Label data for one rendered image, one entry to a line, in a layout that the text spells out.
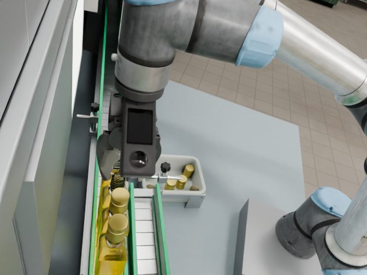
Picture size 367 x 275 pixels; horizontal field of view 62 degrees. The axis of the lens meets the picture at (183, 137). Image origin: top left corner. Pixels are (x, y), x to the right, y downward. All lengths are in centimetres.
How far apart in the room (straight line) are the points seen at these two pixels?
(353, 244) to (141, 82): 63
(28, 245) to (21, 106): 24
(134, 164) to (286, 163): 116
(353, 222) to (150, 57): 58
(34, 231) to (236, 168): 97
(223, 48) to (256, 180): 101
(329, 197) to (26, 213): 78
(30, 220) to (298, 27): 50
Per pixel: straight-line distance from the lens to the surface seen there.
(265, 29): 39
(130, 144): 42
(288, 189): 139
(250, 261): 101
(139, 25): 37
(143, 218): 91
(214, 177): 126
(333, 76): 61
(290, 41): 54
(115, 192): 60
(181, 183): 111
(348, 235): 82
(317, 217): 97
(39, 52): 50
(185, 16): 36
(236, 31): 38
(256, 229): 108
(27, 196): 45
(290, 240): 108
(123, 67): 41
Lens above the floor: 165
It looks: 41 degrees down
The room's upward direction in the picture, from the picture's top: 19 degrees clockwise
